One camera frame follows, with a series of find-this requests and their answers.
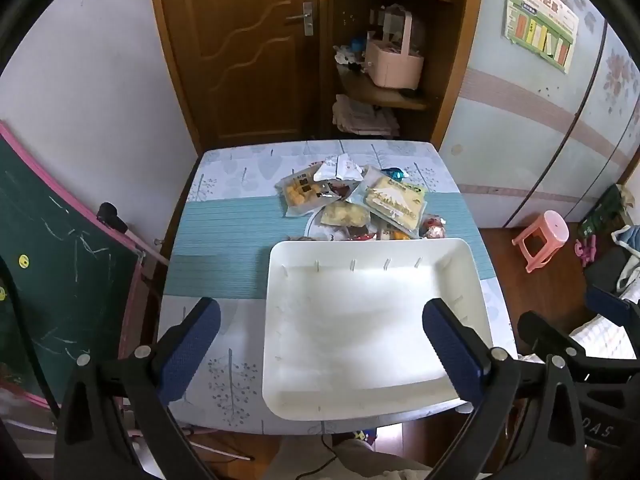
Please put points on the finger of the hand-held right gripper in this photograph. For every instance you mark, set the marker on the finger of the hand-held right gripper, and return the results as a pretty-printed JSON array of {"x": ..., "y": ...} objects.
[
  {"x": 607, "y": 305},
  {"x": 542, "y": 330}
]

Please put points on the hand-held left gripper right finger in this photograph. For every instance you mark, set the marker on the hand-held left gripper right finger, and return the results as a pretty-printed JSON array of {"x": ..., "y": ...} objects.
[{"x": 450, "y": 345}]

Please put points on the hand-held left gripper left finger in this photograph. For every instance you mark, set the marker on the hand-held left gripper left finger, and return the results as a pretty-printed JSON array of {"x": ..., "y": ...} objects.
[{"x": 192, "y": 345}]

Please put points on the white plastic tray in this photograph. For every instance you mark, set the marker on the white plastic tray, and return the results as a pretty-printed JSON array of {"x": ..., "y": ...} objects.
[{"x": 360, "y": 320}]

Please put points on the small red snack packet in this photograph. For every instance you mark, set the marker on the small red snack packet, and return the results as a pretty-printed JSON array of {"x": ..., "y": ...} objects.
[{"x": 434, "y": 225}]

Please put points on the small orange snack packet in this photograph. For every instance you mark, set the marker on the small orange snack packet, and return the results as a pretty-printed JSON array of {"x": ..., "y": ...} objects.
[{"x": 395, "y": 234}]

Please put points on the dark red small packet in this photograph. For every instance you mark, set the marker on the dark red small packet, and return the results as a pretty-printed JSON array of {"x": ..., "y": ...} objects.
[{"x": 361, "y": 233}]

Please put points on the pale puffs clear packet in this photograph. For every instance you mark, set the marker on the pale puffs clear packet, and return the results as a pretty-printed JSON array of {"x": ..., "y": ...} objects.
[{"x": 345, "y": 215}]

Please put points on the blue foil snack packet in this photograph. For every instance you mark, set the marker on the blue foil snack packet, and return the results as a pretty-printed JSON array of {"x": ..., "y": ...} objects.
[{"x": 397, "y": 174}]

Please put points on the orange cubes snack packet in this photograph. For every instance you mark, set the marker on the orange cubes snack packet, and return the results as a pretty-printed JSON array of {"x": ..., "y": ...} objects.
[{"x": 300, "y": 194}]

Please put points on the red packet dark contents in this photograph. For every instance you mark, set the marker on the red packet dark contents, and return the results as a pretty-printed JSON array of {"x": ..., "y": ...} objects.
[{"x": 336, "y": 190}]

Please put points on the white silver snack packet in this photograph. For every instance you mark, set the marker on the white silver snack packet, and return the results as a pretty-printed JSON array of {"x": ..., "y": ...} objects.
[
  {"x": 351, "y": 166},
  {"x": 326, "y": 170}
]

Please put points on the white quilted bedding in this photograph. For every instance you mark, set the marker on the white quilted bedding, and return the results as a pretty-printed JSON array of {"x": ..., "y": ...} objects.
[{"x": 600, "y": 335}]

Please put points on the pink toy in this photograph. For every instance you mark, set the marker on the pink toy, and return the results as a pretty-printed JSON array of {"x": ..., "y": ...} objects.
[{"x": 585, "y": 251}]

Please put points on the blue white bag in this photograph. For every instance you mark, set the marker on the blue white bag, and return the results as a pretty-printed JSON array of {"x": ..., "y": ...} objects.
[{"x": 629, "y": 240}]

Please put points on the teal printed tablecloth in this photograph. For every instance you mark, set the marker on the teal printed tablecloth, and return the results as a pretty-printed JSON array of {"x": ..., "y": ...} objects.
[{"x": 220, "y": 260}]

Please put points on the green bag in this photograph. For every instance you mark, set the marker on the green bag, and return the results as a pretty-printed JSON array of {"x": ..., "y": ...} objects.
[{"x": 600, "y": 210}]

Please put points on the pink plastic stool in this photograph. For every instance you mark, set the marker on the pink plastic stool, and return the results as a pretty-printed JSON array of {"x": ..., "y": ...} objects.
[{"x": 547, "y": 225}]

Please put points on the pale sliding wardrobe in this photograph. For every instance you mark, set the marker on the pale sliding wardrobe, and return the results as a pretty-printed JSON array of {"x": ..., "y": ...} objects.
[{"x": 500, "y": 135}]

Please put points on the folded cloth stack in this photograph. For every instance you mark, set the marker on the folded cloth stack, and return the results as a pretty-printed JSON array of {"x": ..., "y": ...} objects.
[{"x": 362, "y": 115}]

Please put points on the wooden door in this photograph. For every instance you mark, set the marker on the wooden door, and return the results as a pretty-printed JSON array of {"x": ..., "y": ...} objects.
[{"x": 240, "y": 85}]

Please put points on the wooden shelf unit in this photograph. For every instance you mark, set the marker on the wooden shelf unit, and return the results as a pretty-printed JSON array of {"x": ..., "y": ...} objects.
[{"x": 450, "y": 60}]

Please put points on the green chalkboard pink frame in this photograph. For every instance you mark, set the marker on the green chalkboard pink frame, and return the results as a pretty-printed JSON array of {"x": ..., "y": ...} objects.
[{"x": 60, "y": 260}]

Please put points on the wall poster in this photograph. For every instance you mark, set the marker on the wall poster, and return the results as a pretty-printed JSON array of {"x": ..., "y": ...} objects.
[{"x": 540, "y": 20}]

